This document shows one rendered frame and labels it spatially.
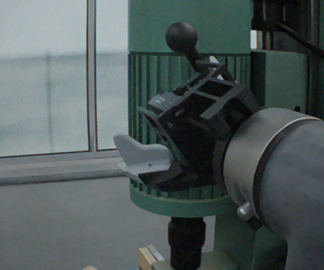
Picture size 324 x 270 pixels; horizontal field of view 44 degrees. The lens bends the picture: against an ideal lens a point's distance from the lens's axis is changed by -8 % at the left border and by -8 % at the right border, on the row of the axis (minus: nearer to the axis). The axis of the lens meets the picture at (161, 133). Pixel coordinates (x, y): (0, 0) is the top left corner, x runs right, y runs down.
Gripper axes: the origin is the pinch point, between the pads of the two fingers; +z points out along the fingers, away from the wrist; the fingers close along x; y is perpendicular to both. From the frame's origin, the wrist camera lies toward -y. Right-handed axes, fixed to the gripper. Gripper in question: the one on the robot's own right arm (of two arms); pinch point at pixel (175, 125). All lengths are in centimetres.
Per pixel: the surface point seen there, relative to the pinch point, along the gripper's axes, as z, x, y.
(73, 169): 144, 23, -45
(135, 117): 11.4, 1.6, -0.1
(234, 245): 11.4, 1.5, -28.6
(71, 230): 145, 45, -68
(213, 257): 13.2, 5.4, -29.1
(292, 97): 5.4, -17.6, -10.7
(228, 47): 3.8, -12.2, 1.9
